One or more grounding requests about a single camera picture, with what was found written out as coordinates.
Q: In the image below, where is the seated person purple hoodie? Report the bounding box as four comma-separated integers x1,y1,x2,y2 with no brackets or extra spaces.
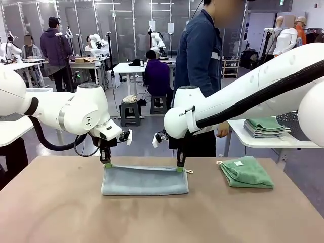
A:
143,50,175,113

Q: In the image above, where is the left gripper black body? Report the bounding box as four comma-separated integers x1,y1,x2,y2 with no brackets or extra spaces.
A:
91,136,118,156

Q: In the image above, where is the white computer case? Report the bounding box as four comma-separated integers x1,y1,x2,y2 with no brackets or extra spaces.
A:
106,70,122,89

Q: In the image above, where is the metal frame workbench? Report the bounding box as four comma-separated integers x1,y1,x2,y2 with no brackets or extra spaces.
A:
43,57,109,87

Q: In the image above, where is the man in purple jacket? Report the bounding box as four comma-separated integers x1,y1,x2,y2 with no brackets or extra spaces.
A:
40,16,74,92

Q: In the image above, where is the gray plastic step stool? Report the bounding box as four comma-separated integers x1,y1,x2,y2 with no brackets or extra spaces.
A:
120,101,142,127
149,95,168,115

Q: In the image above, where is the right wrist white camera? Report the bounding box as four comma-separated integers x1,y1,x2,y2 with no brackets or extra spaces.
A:
151,129,169,149

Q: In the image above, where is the wooden shoe shelf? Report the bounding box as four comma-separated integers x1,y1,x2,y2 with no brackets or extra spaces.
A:
221,58,240,78

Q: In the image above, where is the person's right hand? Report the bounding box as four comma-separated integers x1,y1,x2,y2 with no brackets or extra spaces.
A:
216,121,230,138

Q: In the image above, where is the green towel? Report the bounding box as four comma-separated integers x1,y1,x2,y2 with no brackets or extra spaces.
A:
217,156,275,189
247,116,289,130

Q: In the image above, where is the black left arm hose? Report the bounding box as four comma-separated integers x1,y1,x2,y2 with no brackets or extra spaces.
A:
24,97,88,152

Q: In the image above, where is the seated person gray jacket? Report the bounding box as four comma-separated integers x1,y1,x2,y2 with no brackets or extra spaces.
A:
21,35,43,60

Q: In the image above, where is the person in denim jacket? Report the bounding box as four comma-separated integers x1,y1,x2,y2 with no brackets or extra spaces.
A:
173,0,230,158

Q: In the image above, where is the black luggage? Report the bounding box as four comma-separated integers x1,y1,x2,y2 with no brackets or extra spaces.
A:
239,49,259,70

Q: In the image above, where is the black tripod with white head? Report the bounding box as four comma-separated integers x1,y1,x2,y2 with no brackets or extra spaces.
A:
55,32,76,93

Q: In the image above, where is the gray plastic basket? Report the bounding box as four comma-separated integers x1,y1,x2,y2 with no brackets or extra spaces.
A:
275,111,308,142

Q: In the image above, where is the gray towel stack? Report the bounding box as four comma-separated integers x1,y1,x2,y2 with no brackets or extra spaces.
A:
243,120,292,139

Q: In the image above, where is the mannequin with gray top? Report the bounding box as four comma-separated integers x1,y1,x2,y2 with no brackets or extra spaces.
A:
265,16,284,55

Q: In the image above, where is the translucent plastic storage bin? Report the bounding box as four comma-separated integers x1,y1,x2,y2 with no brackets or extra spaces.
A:
25,87,54,93

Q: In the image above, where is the clothes rack with dark garments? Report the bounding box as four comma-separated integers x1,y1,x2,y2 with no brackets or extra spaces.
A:
305,27,324,45

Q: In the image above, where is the white office desk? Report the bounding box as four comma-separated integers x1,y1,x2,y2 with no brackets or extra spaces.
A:
113,62,178,119

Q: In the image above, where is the black right arm cable sleeve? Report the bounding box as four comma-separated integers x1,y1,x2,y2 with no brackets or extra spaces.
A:
196,59,324,129

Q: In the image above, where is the black camera pole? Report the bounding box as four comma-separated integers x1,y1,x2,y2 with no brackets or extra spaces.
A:
105,31,116,76

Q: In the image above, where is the white workbench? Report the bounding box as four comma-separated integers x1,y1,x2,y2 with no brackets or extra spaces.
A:
0,58,46,88

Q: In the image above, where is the mannequin with tan hat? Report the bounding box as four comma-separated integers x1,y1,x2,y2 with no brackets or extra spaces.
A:
295,16,307,47

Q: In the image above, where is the seated person white shirt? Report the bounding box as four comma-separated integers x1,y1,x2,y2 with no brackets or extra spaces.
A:
85,35,96,51

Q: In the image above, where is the cream cloth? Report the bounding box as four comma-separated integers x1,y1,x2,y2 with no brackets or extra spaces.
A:
122,94,138,104

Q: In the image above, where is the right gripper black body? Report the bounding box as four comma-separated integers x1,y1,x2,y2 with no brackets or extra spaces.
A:
168,134,189,156

